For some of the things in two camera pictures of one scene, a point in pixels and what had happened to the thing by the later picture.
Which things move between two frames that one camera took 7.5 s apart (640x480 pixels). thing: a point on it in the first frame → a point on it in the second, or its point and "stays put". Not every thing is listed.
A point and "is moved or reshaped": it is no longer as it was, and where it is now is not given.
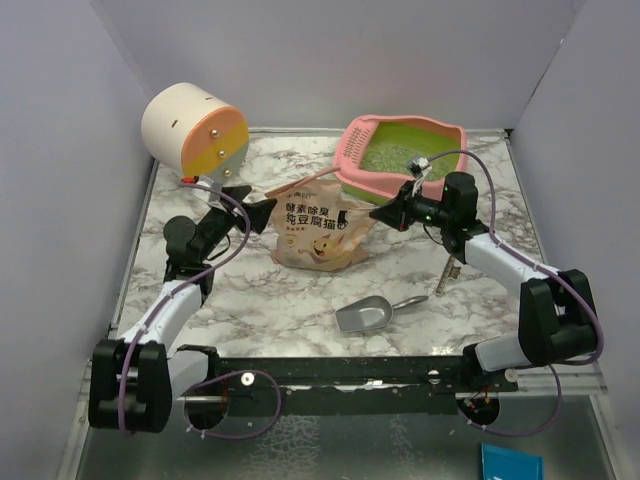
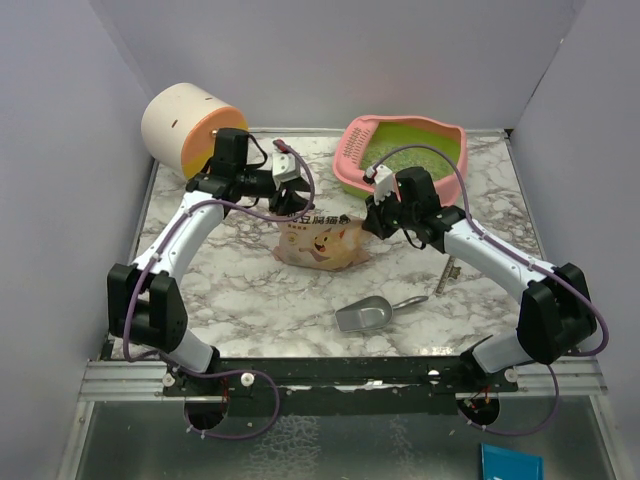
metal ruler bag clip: [449, 272] stays put
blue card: [500, 463] stays put
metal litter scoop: [370, 313] stays put
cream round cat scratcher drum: [193, 130] stays put
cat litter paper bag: [316, 229] is moved or reshaped
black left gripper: [258, 212] → [290, 201]
